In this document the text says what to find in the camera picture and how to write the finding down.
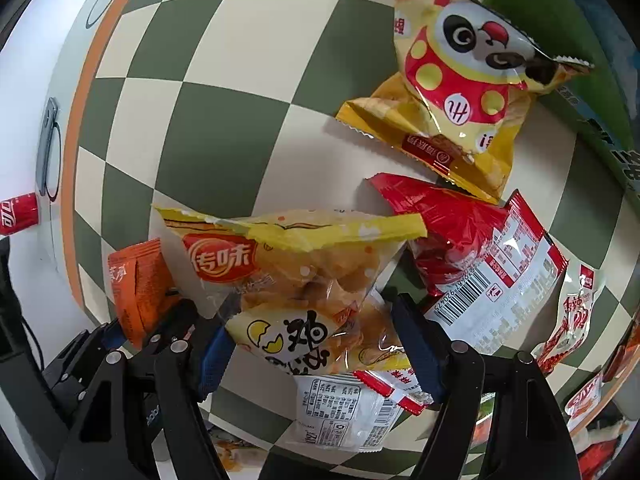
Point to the red white small snack packet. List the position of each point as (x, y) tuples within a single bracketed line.
[(581, 288)]

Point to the green checkered table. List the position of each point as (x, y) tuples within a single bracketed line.
[(227, 107)]

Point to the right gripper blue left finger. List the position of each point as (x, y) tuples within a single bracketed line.
[(214, 362)]

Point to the orange cake snack packet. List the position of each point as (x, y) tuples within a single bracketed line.
[(143, 289)]

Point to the yellow panda chips bag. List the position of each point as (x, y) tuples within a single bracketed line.
[(466, 81)]

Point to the cardboard box with blue print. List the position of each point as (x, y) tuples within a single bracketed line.
[(604, 105)]

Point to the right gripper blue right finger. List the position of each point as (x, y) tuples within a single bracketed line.
[(425, 342)]

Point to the yellow egg snack bag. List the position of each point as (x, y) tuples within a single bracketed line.
[(295, 288)]

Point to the red crinkled snack packet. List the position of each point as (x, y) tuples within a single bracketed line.
[(487, 269)]

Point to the red cola can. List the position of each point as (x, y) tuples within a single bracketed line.
[(18, 213)]

